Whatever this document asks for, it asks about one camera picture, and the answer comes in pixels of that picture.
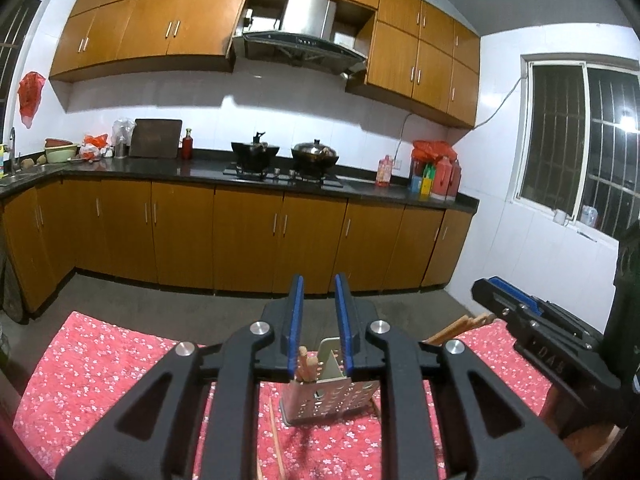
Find black wok with utensils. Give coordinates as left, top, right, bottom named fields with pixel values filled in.
left=231, top=132, right=280, bottom=174

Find person right hand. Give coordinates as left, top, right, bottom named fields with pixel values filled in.
left=563, top=424, right=620, bottom=470

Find beige perforated utensil holder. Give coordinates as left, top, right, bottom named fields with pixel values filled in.
left=280, top=337, right=380, bottom=426

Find lower wooden cabinets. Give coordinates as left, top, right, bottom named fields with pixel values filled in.
left=1, top=178, right=472, bottom=313

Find wooden cabinets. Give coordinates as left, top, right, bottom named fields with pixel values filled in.
left=50, top=0, right=480, bottom=128
left=1, top=178, right=472, bottom=313

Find red oil jug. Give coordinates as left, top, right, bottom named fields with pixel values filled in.
left=430, top=157, right=461, bottom=203

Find red floral tablecloth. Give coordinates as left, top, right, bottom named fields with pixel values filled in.
left=13, top=311, right=550, bottom=479

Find right window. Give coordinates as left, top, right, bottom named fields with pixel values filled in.
left=514, top=60, right=639, bottom=238

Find window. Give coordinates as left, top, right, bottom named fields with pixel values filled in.
left=1, top=0, right=50, bottom=141
left=514, top=60, right=639, bottom=238

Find red plastic bag on counter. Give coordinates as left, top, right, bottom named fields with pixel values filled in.
left=411, top=140, right=458, bottom=164

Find pink bottle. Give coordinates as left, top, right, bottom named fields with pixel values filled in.
left=375, top=155, right=394, bottom=188

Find black wok with lid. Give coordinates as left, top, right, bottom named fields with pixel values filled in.
left=291, top=139, right=338, bottom=180

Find red sauce bottle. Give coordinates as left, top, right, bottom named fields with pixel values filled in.
left=180, top=128, right=193, bottom=160

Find dark cutting board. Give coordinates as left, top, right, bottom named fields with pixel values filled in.
left=129, top=118, right=182, bottom=159

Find orange plastic bag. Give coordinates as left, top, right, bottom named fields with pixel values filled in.
left=78, top=133, right=111, bottom=160

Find green basin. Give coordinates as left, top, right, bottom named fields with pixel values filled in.
left=44, top=138, right=78, bottom=164

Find steel range hood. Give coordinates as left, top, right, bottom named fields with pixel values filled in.
left=233, top=0, right=375, bottom=79

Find hanging red plastic bag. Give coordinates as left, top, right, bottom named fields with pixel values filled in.
left=17, top=72, right=46, bottom=129

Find upper wooden cabinets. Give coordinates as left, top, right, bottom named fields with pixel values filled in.
left=50, top=0, right=480, bottom=128

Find left window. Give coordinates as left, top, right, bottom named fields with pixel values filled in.
left=1, top=0, right=50, bottom=141

